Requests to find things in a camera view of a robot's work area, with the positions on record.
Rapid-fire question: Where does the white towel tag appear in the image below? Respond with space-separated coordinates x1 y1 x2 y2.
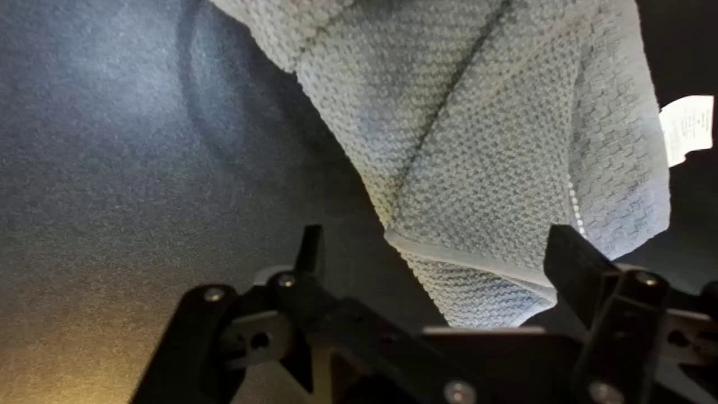
659 95 716 166

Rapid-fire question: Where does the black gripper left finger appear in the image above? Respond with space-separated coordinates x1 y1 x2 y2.
130 226 481 404

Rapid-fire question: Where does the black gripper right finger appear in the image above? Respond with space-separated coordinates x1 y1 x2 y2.
544 222 718 404

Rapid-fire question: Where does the light blue towel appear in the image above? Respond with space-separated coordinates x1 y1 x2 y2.
210 0 671 329

